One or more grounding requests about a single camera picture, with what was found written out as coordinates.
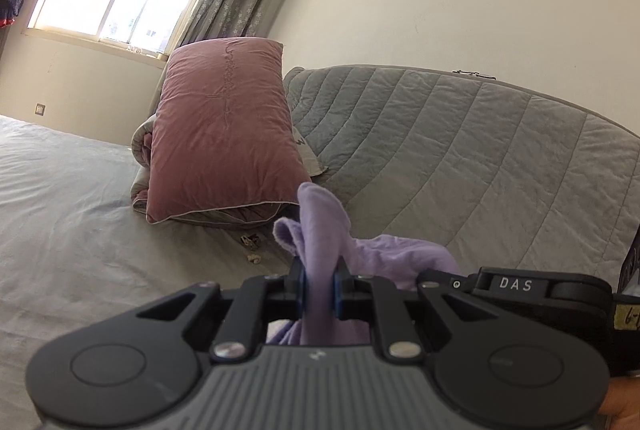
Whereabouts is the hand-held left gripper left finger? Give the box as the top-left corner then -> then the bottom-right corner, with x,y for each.
134,255 -> 307,362

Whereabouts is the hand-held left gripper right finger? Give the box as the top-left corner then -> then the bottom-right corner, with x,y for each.
332,257 -> 502,362

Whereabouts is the pink velvet pillow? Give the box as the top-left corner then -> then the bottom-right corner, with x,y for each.
145,37 -> 314,225

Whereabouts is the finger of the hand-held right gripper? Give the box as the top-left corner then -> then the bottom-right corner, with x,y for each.
416,266 -> 552,312

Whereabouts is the folded grey quilt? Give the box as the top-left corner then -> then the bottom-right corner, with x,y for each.
130,113 -> 302,228

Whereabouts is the grey quilted headboard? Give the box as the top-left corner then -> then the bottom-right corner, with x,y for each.
282,64 -> 640,302

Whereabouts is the purple long-sleeve shirt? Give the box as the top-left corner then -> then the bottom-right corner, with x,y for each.
267,183 -> 464,346

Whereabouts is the bed with grey sheet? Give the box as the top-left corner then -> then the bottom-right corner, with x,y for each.
0,114 -> 451,430

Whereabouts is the person's right hand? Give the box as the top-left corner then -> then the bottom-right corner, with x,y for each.
597,375 -> 640,422

